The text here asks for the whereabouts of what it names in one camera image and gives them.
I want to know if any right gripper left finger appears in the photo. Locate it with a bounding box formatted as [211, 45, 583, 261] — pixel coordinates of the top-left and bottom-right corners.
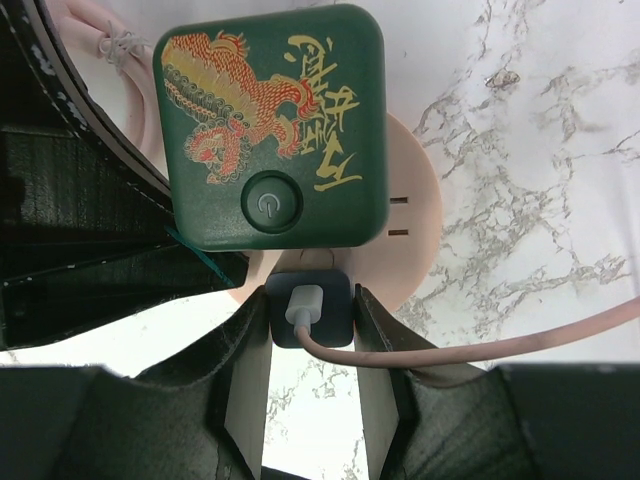
[1, 289, 272, 479]

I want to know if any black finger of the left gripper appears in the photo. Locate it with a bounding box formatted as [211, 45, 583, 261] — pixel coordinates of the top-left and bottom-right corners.
[1, 1, 248, 350]

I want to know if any green patterned cube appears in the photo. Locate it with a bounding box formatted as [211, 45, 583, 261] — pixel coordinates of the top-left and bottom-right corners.
[153, 4, 389, 252]

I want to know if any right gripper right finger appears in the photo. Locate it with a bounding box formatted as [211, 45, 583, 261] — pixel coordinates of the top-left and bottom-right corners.
[352, 283, 640, 480]

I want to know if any dark grey usb charger plug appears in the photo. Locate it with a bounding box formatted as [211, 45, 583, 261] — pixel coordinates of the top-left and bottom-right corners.
[266, 269, 354, 349]

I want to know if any pink thin cord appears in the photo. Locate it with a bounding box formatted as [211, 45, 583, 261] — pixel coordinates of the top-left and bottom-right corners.
[64, 0, 640, 391]

